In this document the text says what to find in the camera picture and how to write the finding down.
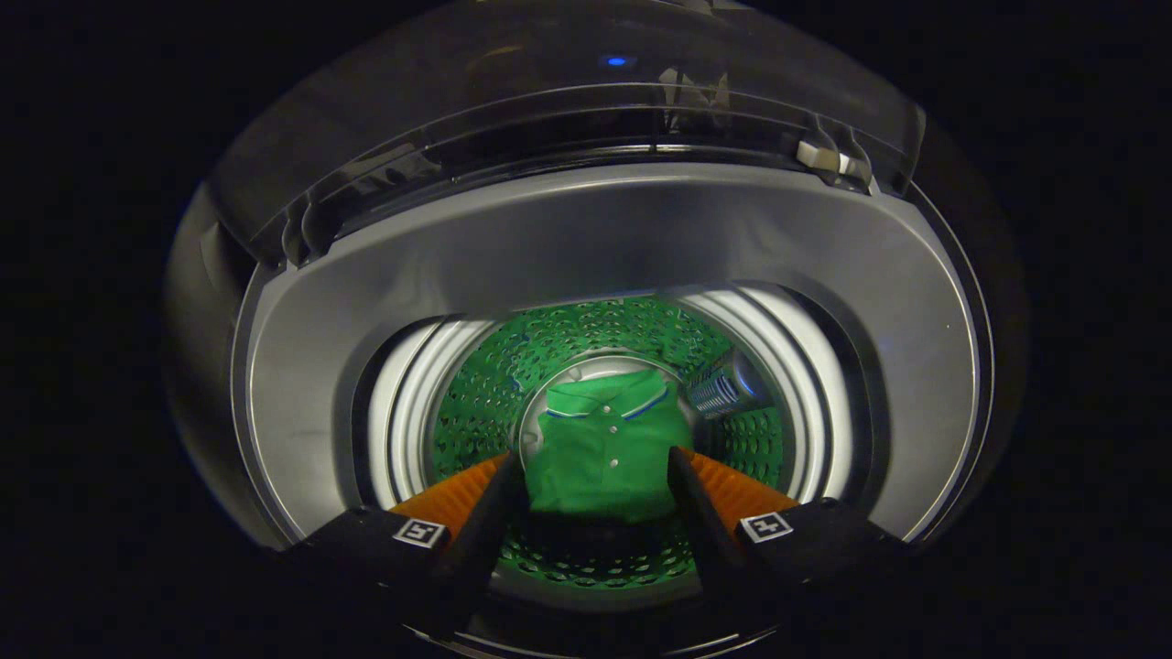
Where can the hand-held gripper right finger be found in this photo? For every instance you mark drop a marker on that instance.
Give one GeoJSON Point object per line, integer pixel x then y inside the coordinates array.
{"type": "Point", "coordinates": [700, 522]}

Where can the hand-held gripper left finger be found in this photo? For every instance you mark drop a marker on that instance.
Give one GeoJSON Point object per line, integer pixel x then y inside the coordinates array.
{"type": "Point", "coordinates": [485, 531]}

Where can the green polo shirt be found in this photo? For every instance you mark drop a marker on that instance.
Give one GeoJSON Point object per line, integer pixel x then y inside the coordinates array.
{"type": "Point", "coordinates": [604, 458]}

